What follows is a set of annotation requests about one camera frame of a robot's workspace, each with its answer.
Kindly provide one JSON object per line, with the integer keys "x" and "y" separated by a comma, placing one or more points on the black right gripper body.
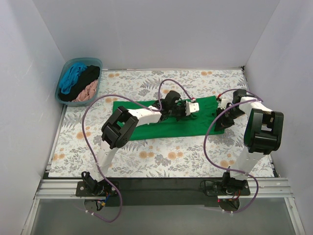
{"x": 222, "y": 120}

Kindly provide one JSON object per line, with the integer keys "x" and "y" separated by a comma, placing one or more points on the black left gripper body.
{"x": 183, "y": 110}

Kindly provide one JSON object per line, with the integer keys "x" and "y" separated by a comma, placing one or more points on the green t shirt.
{"x": 195, "y": 125}

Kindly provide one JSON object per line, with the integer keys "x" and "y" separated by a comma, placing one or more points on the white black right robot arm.
{"x": 262, "y": 135}

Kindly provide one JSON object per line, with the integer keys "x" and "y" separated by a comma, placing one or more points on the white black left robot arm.
{"x": 119, "y": 128}

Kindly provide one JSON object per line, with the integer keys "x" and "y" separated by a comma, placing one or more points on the pink t shirt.
{"x": 88, "y": 92}

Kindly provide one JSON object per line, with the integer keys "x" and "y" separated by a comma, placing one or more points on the black t shirt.
{"x": 89, "y": 75}

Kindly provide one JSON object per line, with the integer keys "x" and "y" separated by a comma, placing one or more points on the floral patterned table mat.
{"x": 173, "y": 157}

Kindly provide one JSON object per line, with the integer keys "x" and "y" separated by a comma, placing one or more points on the teal plastic laundry bin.
{"x": 87, "y": 61}

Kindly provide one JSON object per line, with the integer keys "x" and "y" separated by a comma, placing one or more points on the blue t shirt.
{"x": 70, "y": 78}

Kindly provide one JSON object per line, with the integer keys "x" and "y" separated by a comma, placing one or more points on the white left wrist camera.
{"x": 191, "y": 107}

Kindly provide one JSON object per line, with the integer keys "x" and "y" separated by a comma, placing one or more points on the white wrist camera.
{"x": 191, "y": 107}
{"x": 222, "y": 102}

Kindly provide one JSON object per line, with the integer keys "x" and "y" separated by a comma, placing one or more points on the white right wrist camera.
{"x": 222, "y": 102}

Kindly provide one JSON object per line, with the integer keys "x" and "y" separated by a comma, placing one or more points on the aluminium mounting rail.
{"x": 70, "y": 188}

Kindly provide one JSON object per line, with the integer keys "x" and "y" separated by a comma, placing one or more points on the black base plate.
{"x": 209, "y": 197}

